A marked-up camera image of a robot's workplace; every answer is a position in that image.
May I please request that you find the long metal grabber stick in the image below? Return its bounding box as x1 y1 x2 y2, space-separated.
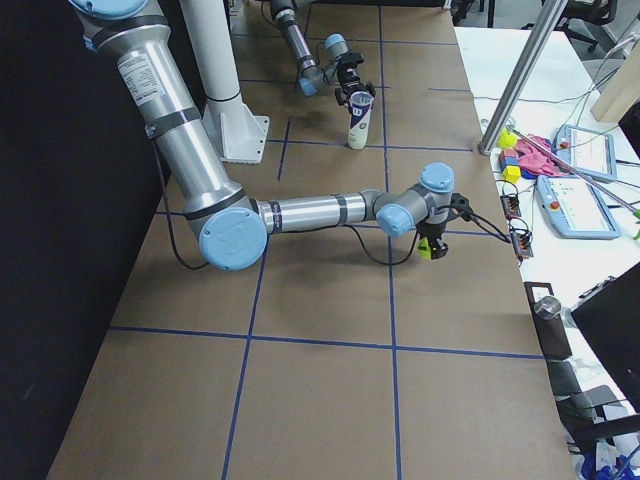
506 127 639 218

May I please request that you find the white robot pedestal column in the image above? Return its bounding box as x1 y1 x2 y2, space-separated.
180 0 270 164

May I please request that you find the metal cylinder weight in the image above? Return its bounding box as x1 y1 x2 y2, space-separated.
533 295 562 321

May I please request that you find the small electronics board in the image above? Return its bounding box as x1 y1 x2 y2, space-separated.
509 227 534 261
500 195 521 219

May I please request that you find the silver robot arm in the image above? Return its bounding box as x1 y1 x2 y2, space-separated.
270 0 376 106
74 1 455 271

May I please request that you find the pink cloth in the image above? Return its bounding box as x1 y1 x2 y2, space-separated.
515 139 564 177

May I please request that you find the yellow tennis ball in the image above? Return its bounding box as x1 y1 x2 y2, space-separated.
496 128 518 150
416 237 432 260

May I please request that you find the blue teach pendant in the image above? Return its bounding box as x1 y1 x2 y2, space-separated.
553 125 617 182
535 175 621 240

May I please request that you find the yellow tennis ball on desk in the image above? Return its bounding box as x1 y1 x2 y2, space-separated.
496 128 518 150

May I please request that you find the wrist black camera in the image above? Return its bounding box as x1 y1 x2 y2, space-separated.
336 51 364 69
447 193 475 222

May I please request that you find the black monitor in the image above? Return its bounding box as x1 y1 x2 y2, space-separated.
572 264 639 410

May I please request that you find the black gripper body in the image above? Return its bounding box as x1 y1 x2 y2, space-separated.
417 220 447 245
334 67 376 105

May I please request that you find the yellow toy cube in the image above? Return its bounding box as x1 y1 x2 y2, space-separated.
502 164 522 184

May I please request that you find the far blue teach pendant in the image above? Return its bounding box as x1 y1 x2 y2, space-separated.
553 125 617 182

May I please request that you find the near blue teach pendant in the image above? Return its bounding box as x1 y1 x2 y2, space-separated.
535 175 621 240

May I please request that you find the aluminium frame post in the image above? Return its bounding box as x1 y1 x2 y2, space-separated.
478 0 568 156

